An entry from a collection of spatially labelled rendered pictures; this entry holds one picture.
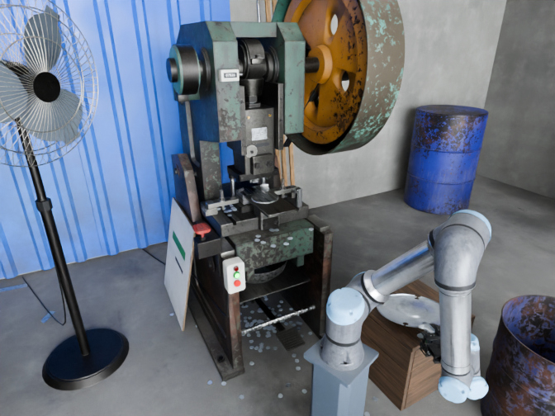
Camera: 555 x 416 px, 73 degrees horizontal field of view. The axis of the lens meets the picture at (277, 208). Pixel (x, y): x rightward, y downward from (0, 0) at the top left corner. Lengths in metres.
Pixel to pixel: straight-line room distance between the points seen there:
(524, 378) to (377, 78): 1.18
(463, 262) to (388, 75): 0.82
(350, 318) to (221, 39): 1.07
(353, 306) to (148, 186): 1.97
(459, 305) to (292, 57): 1.10
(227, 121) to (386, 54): 0.65
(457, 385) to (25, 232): 2.57
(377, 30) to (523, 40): 3.23
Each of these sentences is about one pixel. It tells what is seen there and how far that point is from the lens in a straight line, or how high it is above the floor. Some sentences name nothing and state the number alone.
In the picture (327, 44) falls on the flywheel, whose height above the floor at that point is 1.41.
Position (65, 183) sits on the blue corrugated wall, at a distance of 2.77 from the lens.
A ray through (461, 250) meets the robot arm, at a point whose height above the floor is 0.96.
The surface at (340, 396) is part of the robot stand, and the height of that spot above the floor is 0.36.
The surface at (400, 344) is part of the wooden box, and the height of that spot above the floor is 0.32.
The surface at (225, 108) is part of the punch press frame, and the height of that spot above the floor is 1.19.
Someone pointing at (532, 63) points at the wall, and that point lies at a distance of 4.59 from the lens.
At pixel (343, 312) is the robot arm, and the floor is 0.67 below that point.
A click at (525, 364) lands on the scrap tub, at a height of 0.41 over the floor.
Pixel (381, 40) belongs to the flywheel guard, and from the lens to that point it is 1.53.
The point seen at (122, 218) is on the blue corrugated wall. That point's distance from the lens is 2.90.
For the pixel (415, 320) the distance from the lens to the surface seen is 1.66.
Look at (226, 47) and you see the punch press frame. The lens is 1.51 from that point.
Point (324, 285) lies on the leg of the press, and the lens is 1.88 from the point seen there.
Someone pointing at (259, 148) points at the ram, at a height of 1.00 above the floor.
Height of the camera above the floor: 1.43
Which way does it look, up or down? 24 degrees down
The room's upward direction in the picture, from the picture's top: straight up
